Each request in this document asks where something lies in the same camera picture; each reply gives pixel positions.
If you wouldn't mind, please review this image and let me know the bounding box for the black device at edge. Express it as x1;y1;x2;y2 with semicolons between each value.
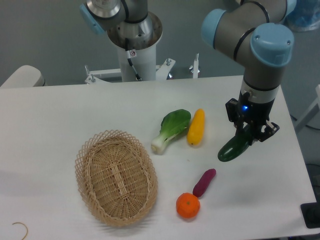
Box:
300;202;320;229

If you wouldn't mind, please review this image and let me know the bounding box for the orange tangerine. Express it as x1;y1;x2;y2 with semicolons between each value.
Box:
175;192;201;219

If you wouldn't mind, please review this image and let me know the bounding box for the white chair back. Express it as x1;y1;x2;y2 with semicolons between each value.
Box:
0;65;47;89

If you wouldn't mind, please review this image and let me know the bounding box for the green bok choy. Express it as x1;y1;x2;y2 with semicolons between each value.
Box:
150;109;191;155

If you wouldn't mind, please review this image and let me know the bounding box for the blue plastic bag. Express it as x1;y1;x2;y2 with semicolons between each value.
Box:
285;0;320;32

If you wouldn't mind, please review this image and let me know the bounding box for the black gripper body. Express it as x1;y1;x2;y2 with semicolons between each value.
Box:
225;92;274;135

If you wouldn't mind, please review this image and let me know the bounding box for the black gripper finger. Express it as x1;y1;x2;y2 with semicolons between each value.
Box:
254;121;280;142
234;122;250;136

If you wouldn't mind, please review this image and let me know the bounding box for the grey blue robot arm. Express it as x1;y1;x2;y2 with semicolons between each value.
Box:
80;0;296;143

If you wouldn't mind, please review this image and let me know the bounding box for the purple sweet potato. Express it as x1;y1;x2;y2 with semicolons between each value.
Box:
192;168;217;198

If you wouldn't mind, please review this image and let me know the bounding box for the white metal frame right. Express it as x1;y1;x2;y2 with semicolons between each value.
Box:
293;85;320;133

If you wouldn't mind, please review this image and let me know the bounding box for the black pedestal cable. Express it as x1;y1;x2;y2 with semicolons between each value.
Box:
124;37;143;82

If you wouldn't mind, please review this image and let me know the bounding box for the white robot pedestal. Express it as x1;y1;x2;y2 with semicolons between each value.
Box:
85;12;176;84

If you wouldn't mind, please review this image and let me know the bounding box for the tan rubber band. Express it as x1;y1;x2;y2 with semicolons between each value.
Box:
11;222;29;239

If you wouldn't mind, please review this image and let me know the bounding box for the dark green cucumber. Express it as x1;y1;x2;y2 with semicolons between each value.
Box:
217;124;253;162

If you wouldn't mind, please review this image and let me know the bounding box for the woven wicker basket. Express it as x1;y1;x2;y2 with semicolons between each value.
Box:
75;130;158;227

